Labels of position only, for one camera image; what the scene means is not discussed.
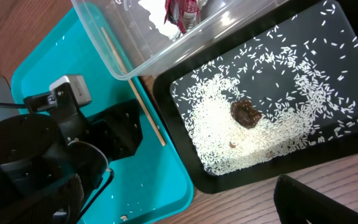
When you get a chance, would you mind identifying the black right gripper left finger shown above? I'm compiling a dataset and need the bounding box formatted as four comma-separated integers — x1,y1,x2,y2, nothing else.
0,174,84,224

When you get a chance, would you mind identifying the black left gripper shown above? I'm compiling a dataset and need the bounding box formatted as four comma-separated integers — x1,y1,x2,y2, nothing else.
79,99,143,161

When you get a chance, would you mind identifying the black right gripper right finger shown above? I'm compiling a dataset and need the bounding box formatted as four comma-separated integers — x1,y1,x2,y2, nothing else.
273,175,358,224

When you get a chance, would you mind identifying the wooden chopstick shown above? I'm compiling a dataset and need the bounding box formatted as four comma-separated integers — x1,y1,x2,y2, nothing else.
101,27,166,146

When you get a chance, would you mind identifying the brown food scrap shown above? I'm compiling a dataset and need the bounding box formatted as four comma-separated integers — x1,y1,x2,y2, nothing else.
231,100,262,129

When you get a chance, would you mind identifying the white and red wrapper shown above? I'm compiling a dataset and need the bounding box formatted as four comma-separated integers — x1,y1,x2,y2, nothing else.
139,0,208,40

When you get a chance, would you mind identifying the pile of rice grains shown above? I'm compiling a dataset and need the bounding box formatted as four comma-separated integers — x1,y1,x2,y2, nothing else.
169,1,358,175

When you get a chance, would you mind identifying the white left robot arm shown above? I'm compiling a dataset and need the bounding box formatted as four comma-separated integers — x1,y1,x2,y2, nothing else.
0,99,143,210

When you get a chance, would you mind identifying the clear plastic waste bin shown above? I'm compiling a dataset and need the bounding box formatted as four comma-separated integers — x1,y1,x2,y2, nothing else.
71,0,281,80

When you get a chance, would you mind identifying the black waste tray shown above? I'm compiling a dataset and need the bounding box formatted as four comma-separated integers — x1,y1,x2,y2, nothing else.
153,1,358,194

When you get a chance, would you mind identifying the teal plastic serving tray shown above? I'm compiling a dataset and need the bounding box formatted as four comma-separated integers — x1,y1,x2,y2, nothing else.
11,9,193,224

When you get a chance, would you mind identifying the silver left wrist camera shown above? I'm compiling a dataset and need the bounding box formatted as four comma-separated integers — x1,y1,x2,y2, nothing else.
49,74,92,107

